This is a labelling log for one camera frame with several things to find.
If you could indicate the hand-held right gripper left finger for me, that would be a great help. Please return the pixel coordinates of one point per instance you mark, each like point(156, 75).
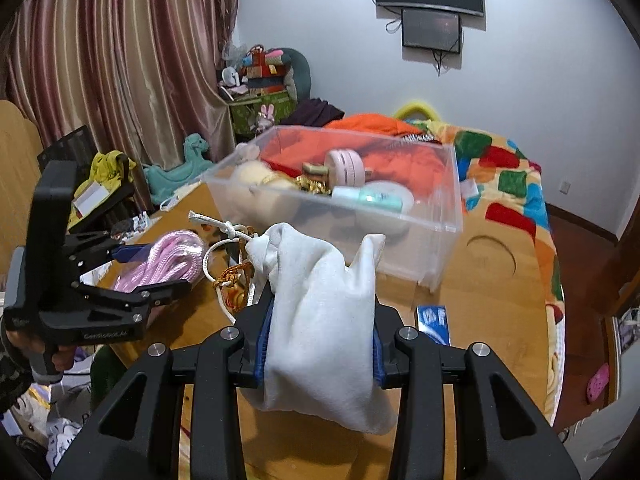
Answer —
point(262, 340)

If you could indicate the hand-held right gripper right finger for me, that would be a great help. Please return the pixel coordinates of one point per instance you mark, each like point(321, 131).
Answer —
point(377, 360)

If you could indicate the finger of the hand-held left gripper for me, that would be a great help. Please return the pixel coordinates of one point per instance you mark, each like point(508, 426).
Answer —
point(150, 297)
point(100, 250)

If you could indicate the white cloth bag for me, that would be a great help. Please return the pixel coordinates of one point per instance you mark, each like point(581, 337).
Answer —
point(320, 320)

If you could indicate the clear plastic storage box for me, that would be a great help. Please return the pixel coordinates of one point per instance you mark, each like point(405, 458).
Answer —
point(400, 240)

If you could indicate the white round container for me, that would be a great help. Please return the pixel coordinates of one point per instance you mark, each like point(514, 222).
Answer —
point(395, 210)

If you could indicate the light blue tube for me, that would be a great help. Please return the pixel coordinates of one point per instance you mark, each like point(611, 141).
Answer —
point(365, 199)

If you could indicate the pink round container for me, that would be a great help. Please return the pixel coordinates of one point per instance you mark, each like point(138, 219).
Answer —
point(345, 165)

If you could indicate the person's left forearm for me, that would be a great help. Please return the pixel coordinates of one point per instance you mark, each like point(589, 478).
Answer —
point(12, 385)

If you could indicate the person's left hand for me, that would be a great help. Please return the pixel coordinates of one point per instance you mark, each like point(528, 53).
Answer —
point(62, 360)

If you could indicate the blue white small box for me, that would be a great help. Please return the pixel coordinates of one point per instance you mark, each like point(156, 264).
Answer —
point(432, 320)

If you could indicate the gold orange tassel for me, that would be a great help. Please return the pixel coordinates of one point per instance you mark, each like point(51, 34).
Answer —
point(230, 280)

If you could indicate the yellow cloth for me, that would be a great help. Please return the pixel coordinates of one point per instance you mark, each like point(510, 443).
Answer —
point(107, 167)

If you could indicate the teal plush toy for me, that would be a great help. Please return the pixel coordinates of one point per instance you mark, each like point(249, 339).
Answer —
point(175, 175)

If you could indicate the black mesh basket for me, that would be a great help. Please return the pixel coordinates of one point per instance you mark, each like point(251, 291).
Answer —
point(70, 145)

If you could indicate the wooden board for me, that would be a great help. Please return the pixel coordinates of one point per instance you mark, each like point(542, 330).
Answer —
point(17, 160)

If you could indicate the wooden desk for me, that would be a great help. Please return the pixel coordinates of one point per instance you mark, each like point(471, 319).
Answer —
point(495, 310)

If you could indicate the green storage box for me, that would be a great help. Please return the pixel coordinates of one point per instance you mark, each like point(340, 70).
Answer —
point(245, 117)

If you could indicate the pink striped curtain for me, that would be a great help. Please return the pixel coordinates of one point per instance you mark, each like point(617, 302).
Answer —
point(115, 50)

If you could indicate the pink bunny toy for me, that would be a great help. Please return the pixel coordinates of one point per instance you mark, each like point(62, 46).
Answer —
point(267, 116)

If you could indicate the colourful patchwork blanket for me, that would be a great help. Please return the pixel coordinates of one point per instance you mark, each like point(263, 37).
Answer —
point(510, 185)

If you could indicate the pink slipper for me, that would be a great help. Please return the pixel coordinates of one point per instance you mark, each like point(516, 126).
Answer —
point(598, 382)

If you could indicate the dark purple cloth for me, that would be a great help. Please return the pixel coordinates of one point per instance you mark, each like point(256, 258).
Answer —
point(312, 112)

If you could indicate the orange puffer jacket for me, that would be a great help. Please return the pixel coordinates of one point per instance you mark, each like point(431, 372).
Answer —
point(360, 125)

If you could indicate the colourful patchwork box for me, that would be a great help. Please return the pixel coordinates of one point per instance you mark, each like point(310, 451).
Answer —
point(260, 67)

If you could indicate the grey teal cushion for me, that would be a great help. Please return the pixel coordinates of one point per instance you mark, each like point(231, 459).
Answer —
point(299, 72)

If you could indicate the wall socket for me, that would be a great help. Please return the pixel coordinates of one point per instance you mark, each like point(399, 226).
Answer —
point(565, 187)

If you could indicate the small wall monitor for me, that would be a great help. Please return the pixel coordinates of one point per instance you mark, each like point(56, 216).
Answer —
point(431, 29)

